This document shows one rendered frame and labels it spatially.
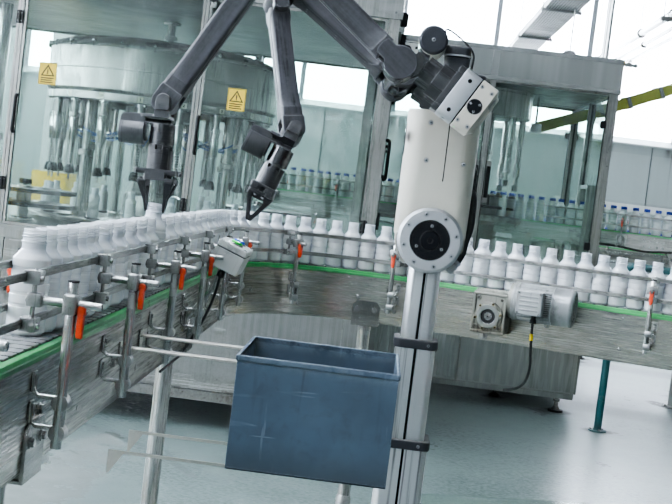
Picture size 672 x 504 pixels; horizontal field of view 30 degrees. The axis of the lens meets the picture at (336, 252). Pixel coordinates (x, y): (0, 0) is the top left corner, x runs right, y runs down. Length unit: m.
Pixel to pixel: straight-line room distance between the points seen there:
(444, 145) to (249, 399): 0.92
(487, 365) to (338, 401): 5.82
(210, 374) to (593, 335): 2.53
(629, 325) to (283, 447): 2.11
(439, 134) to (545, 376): 5.32
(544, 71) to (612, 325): 4.04
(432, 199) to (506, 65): 5.15
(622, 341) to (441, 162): 1.48
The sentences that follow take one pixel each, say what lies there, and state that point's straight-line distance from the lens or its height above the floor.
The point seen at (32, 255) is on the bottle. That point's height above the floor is 1.13.
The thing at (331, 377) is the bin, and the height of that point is 0.93.
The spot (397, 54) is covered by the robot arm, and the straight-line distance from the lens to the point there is 2.86.
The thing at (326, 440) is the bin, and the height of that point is 0.81.
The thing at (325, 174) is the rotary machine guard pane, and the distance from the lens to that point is 6.21.
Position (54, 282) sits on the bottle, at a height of 1.08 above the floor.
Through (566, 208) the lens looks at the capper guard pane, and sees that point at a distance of 8.18.
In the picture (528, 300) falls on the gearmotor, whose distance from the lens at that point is 4.18.
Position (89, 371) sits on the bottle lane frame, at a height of 0.91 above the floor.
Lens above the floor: 1.29
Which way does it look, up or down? 3 degrees down
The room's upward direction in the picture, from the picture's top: 7 degrees clockwise
